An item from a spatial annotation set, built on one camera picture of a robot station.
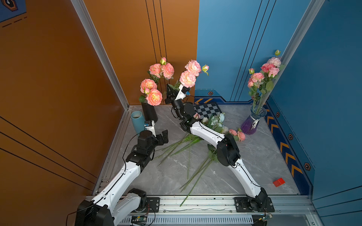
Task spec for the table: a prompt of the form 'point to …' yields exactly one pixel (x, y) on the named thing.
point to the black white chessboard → (207, 110)
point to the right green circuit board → (265, 218)
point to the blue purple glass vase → (250, 125)
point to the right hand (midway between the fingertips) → (168, 84)
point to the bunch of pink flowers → (197, 155)
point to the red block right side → (279, 182)
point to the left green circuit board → (139, 220)
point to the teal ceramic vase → (138, 121)
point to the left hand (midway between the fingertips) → (161, 129)
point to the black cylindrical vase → (149, 111)
